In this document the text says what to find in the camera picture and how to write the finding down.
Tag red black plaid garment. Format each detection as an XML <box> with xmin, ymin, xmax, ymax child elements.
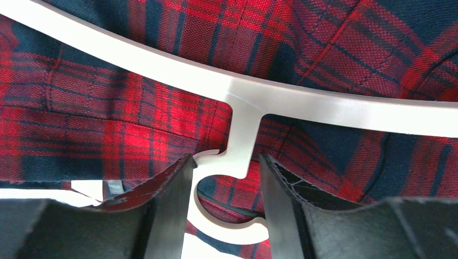
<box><xmin>0</xmin><ymin>0</ymin><xmax>458</xmax><ymax>259</ymax></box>

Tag wooden hanger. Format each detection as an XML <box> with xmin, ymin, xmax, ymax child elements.
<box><xmin>1</xmin><ymin>1</ymin><xmax>457</xmax><ymax>245</ymax></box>

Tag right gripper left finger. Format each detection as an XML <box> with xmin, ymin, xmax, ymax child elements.
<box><xmin>1</xmin><ymin>154</ymin><xmax>195</xmax><ymax>258</ymax></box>

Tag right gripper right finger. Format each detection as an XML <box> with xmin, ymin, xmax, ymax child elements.
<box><xmin>259</xmin><ymin>154</ymin><xmax>457</xmax><ymax>258</ymax></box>

